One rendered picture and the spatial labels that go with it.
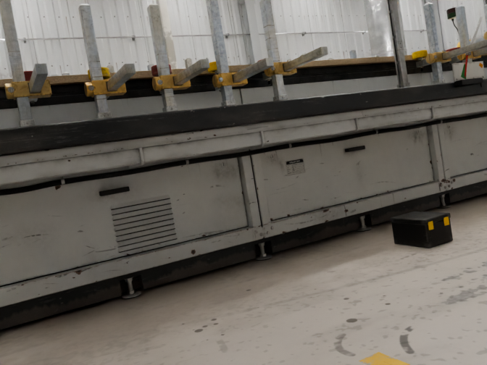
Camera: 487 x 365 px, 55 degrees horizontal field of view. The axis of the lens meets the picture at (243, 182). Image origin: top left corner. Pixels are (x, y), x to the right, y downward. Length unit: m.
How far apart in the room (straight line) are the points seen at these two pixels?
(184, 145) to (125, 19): 7.96
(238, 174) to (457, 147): 1.52
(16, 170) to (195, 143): 0.64
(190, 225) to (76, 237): 0.47
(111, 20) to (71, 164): 7.99
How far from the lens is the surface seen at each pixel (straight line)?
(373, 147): 2.67
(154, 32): 1.86
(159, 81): 1.80
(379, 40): 7.08
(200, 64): 1.60
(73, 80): 1.94
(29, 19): 9.41
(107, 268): 1.96
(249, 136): 1.96
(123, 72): 1.53
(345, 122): 2.26
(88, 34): 1.80
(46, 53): 9.24
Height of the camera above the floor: 0.49
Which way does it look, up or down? 3 degrees down
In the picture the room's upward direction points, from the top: 9 degrees counter-clockwise
